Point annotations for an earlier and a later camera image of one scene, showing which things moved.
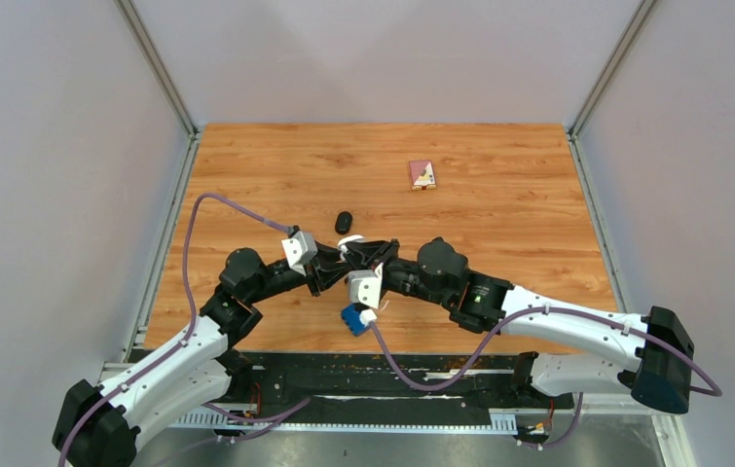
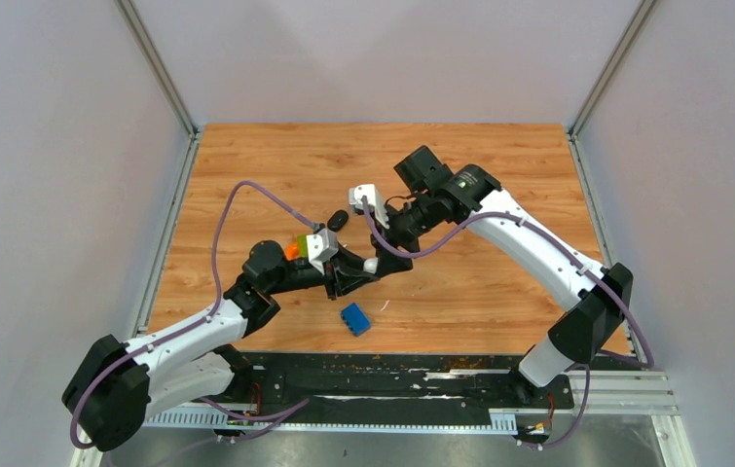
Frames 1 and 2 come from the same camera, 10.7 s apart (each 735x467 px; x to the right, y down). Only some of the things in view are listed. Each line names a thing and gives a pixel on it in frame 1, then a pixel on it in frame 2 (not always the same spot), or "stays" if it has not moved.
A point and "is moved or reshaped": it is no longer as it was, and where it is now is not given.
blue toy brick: (351, 318) stays
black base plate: (391, 380) stays
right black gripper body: (392, 266) → (408, 223)
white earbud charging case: (349, 238) is moved or reshaped
